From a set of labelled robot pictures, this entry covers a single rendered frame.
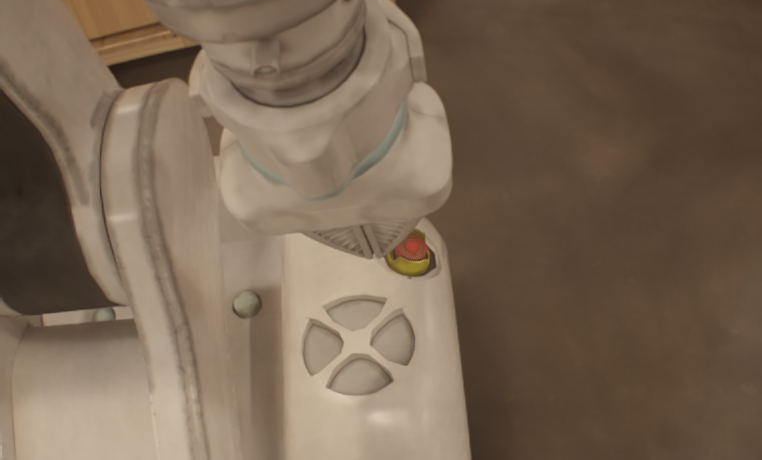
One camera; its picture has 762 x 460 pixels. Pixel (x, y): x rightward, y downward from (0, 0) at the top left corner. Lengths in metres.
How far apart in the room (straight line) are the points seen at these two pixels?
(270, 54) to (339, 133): 0.06
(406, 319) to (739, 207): 0.70
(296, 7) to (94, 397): 0.41
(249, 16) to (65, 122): 0.28
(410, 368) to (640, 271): 0.56
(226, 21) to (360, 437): 0.47
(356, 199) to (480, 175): 0.88
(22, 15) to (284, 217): 0.20
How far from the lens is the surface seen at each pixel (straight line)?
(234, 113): 0.28
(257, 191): 0.34
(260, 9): 0.20
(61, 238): 0.51
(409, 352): 0.65
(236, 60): 0.24
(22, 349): 0.63
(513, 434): 1.00
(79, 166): 0.49
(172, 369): 0.52
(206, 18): 0.21
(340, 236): 0.47
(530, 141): 1.26
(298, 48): 0.24
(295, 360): 0.65
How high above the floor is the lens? 0.93
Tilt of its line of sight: 53 degrees down
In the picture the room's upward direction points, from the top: 12 degrees counter-clockwise
